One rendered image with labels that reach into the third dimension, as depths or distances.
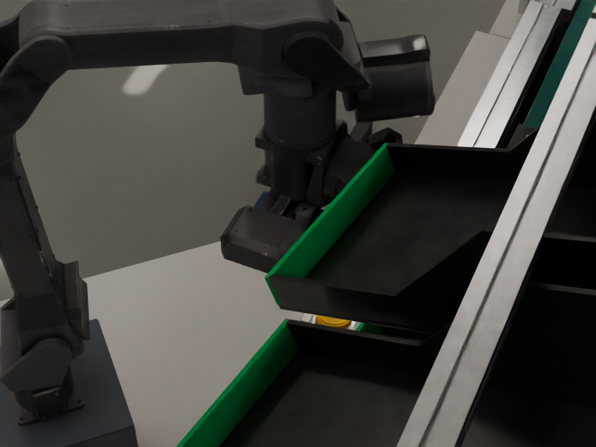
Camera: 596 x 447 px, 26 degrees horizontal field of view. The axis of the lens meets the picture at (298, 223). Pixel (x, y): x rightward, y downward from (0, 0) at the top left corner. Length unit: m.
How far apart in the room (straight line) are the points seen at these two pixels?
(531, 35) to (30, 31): 1.01
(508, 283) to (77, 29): 0.47
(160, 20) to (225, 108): 2.16
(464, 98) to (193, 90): 1.40
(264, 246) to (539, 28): 0.88
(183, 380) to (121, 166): 1.52
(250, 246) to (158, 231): 1.81
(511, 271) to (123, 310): 1.06
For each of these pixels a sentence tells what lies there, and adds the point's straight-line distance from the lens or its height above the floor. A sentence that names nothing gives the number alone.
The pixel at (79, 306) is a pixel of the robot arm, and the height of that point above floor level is 1.21.
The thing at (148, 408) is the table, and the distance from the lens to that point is 1.49.
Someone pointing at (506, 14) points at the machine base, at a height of 0.86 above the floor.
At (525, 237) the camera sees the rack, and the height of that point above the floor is 1.66.
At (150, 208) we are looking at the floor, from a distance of 2.88.
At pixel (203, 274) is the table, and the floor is 0.86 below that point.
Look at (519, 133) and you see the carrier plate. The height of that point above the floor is 0.97.
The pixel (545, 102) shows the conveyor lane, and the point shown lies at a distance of 1.72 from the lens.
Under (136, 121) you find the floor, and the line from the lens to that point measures 3.08.
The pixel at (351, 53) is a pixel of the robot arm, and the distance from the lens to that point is 0.98.
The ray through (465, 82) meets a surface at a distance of 1.87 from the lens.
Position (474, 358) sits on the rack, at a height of 1.66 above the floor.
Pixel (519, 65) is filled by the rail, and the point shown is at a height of 0.95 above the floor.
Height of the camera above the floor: 2.08
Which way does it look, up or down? 47 degrees down
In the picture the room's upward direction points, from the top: straight up
